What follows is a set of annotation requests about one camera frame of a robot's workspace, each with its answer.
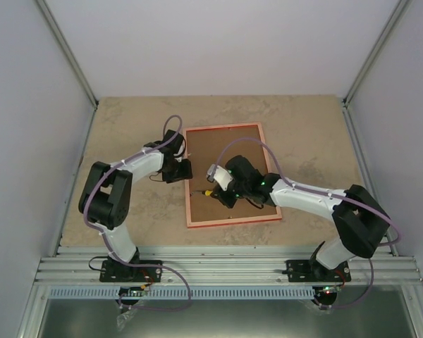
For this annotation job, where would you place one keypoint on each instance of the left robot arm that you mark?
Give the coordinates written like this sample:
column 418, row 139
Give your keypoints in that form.
column 105, row 199

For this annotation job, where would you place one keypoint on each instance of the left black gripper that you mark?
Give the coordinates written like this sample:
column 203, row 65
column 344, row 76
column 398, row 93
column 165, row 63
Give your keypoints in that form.
column 186, row 173

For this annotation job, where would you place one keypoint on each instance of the yellow handled screwdriver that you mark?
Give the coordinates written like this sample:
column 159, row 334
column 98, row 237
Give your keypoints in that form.
column 202, row 192

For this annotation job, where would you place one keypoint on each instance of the aluminium rail base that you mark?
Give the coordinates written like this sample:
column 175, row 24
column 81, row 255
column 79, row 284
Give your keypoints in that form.
column 257, row 268

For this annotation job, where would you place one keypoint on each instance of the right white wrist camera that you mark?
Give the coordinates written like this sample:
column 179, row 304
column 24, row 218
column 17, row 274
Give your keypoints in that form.
column 219, row 175

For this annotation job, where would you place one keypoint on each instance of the grey slotted cable duct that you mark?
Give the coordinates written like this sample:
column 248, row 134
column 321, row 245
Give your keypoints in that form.
column 183, row 293

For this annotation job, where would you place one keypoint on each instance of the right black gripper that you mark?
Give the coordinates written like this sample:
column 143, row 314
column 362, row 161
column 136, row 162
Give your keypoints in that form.
column 229, row 202

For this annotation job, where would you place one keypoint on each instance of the aluminium corner post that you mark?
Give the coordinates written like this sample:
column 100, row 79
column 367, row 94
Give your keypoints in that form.
column 388, row 29
column 66, row 50

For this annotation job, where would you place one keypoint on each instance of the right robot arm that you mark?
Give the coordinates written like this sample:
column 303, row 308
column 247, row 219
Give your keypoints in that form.
column 359, row 220

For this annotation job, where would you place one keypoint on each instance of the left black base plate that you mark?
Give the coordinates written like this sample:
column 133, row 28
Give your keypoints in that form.
column 113, row 271

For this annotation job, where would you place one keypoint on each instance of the left aluminium corner post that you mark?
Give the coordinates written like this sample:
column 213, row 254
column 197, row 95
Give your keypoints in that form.
column 66, row 50

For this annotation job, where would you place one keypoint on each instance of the right aluminium corner post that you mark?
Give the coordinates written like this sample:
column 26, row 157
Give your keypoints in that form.
column 388, row 29

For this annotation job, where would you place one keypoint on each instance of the red wooden picture frame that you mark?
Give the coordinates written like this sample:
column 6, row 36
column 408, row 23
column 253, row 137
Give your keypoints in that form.
column 226, row 160

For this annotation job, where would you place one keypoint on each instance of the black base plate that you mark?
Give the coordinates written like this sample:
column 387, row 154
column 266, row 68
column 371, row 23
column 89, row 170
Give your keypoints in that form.
column 113, row 271
column 304, row 271

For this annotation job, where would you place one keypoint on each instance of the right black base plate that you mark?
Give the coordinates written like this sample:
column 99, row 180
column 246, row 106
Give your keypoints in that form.
column 304, row 271

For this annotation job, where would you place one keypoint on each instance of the brown frame backing board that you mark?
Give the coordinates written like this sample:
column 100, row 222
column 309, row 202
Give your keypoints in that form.
column 203, row 147

